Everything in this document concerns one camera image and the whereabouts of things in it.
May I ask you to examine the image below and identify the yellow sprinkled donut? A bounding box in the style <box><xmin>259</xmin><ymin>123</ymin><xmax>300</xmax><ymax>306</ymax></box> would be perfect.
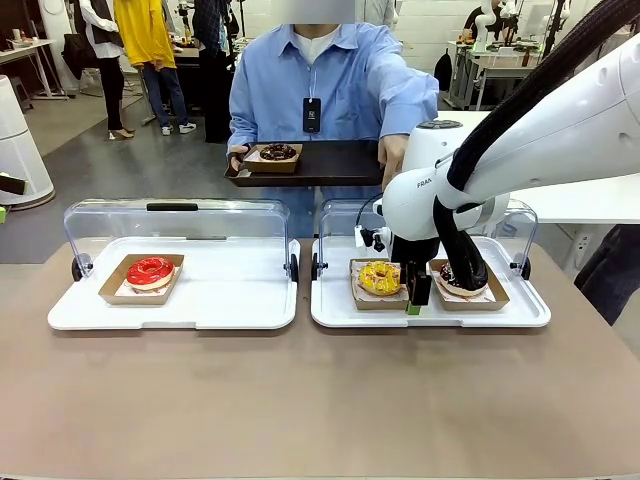
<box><xmin>349</xmin><ymin>258</ymin><xmax>415</xmax><ymax>311</ymax></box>

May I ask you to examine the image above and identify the person's left forearm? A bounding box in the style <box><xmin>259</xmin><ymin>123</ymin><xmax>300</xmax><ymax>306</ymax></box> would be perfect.
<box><xmin>377</xmin><ymin>67</ymin><xmax>441</xmax><ymax>146</ymax></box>

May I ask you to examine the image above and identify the white background desk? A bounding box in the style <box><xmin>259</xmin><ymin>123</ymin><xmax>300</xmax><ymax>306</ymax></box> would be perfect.
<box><xmin>0</xmin><ymin>38</ymin><xmax>69</xmax><ymax>101</ymax></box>

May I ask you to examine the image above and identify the red glazed donut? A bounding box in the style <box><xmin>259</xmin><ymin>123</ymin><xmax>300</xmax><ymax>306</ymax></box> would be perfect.
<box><xmin>125</xmin><ymin>256</ymin><xmax>176</xmax><ymax>294</ymax></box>
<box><xmin>98</xmin><ymin>253</ymin><xmax>185</xmax><ymax>306</ymax></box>

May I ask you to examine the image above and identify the person in blue shirt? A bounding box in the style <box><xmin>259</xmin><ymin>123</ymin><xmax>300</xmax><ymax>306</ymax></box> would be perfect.
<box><xmin>227</xmin><ymin>22</ymin><xmax>441</xmax><ymax>236</ymax></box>

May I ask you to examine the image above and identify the white paper donut liner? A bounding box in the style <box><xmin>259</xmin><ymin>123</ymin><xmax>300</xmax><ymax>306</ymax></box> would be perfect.
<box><xmin>352</xmin><ymin>262</ymin><xmax>409</xmax><ymax>303</ymax></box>
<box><xmin>434</xmin><ymin>272</ymin><xmax>497</xmax><ymax>304</ymax></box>
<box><xmin>114</xmin><ymin>277</ymin><xmax>176</xmax><ymax>297</ymax></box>

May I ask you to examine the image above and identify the person in black vest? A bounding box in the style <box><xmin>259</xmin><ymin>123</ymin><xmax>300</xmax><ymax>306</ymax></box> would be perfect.
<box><xmin>69</xmin><ymin>0</ymin><xmax>136</xmax><ymax>141</ymax></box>

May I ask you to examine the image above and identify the bystander in dark trousers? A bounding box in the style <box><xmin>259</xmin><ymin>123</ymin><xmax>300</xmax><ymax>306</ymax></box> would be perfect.
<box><xmin>573</xmin><ymin>224</ymin><xmax>640</xmax><ymax>327</ymax></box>

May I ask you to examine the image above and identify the person's right forearm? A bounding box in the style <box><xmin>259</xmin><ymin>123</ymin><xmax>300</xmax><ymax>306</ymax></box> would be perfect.
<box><xmin>227</xmin><ymin>97</ymin><xmax>262</xmax><ymax>151</ymax></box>

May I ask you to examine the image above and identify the black backpack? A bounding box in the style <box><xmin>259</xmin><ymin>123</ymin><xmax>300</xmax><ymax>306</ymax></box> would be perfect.
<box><xmin>433</xmin><ymin>49</ymin><xmax>454</xmax><ymax>93</ymax></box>

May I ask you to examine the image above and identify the purple sprinkle donut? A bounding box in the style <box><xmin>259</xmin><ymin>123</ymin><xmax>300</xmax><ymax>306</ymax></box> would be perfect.
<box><xmin>438</xmin><ymin>262</ymin><xmax>489</xmax><ymax>299</ymax></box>

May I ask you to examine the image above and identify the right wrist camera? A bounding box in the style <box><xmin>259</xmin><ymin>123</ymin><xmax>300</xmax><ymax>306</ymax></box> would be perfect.
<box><xmin>353</xmin><ymin>197</ymin><xmax>396</xmax><ymax>252</ymax></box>

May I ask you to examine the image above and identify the black shoulder bag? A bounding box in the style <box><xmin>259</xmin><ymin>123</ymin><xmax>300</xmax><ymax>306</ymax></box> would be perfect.
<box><xmin>62</xmin><ymin>32</ymin><xmax>96</xmax><ymax>81</ymax></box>

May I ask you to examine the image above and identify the large white table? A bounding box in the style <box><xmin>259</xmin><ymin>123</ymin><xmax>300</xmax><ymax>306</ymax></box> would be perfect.
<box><xmin>434</xmin><ymin>110</ymin><xmax>640</xmax><ymax>276</ymax></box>

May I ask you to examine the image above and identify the person in yellow top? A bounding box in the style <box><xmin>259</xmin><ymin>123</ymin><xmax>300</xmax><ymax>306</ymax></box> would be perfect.
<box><xmin>113</xmin><ymin>0</ymin><xmax>199</xmax><ymax>136</ymax></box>

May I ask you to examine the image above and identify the black right arm cable sleeve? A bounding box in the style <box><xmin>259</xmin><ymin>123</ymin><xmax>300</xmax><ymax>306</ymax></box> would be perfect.
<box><xmin>432</xmin><ymin>0</ymin><xmax>621</xmax><ymax>294</ymax></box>

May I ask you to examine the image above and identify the white display tray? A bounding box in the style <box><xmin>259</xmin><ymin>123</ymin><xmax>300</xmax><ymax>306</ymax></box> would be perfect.
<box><xmin>47</xmin><ymin>235</ymin><xmax>301</xmax><ymax>331</ymax></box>
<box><xmin>309</xmin><ymin>235</ymin><xmax>552</xmax><ymax>330</ymax></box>

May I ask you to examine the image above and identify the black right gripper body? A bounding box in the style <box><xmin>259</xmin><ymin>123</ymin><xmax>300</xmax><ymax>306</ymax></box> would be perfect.
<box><xmin>391</xmin><ymin>234</ymin><xmax>442</xmax><ymax>276</ymax></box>

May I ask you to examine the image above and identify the chocolate sprinkle donut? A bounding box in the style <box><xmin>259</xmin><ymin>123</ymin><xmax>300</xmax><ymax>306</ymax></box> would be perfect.
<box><xmin>258</xmin><ymin>142</ymin><xmax>298</xmax><ymax>163</ymax></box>

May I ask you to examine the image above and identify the thin black right gripper cable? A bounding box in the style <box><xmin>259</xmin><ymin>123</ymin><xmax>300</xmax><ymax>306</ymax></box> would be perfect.
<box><xmin>355</xmin><ymin>192</ymin><xmax>385</xmax><ymax>231</ymax></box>

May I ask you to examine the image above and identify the black name badge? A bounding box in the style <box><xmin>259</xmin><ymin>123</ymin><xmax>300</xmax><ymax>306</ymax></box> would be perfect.
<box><xmin>302</xmin><ymin>97</ymin><xmax>322</xmax><ymax>134</ymax></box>

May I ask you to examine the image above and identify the clear plastic tray lid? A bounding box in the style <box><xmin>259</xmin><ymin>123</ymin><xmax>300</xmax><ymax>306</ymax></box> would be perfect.
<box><xmin>63</xmin><ymin>198</ymin><xmax>300</xmax><ymax>281</ymax></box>
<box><xmin>313</xmin><ymin>198</ymin><xmax>539</xmax><ymax>281</ymax></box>

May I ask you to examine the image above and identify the white round appliance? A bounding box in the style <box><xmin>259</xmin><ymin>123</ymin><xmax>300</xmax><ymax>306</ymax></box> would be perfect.
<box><xmin>0</xmin><ymin>74</ymin><xmax>55</xmax><ymax>209</ymax></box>

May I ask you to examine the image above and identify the black stand pole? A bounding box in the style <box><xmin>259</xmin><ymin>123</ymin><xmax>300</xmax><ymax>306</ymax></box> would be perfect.
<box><xmin>542</xmin><ymin>0</ymin><xmax>571</xmax><ymax>56</ymax></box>

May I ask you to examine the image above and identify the yellow sprinkle donut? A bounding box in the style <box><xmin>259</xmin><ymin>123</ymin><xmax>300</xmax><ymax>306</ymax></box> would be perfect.
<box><xmin>358</xmin><ymin>260</ymin><xmax>404</xmax><ymax>297</ymax></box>

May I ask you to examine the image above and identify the dark sprinkled donut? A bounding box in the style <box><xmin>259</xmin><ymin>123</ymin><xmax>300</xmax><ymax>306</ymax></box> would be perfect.
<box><xmin>428</xmin><ymin>258</ymin><xmax>511</xmax><ymax>312</ymax></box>

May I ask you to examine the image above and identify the person's left hand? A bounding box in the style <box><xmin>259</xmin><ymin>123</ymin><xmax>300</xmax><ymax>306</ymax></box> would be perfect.
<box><xmin>377</xmin><ymin>133</ymin><xmax>409</xmax><ymax>190</ymax></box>

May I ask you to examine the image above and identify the black serving tray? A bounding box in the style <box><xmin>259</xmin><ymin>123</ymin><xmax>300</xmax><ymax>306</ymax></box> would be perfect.
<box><xmin>223</xmin><ymin>139</ymin><xmax>386</xmax><ymax>189</ymax></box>

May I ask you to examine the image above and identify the person in dark plaid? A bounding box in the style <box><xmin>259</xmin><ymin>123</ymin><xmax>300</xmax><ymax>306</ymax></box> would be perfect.
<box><xmin>192</xmin><ymin>0</ymin><xmax>236</xmax><ymax>144</ymax></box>

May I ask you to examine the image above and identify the white background workbench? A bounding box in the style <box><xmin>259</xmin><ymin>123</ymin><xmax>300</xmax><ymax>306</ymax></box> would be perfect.
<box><xmin>447</xmin><ymin>39</ymin><xmax>544</xmax><ymax>111</ymax></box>

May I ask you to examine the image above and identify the person's right hand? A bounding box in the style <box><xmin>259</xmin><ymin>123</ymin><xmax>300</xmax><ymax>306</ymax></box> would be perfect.
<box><xmin>227</xmin><ymin>144</ymin><xmax>251</xmax><ymax>174</ymax></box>

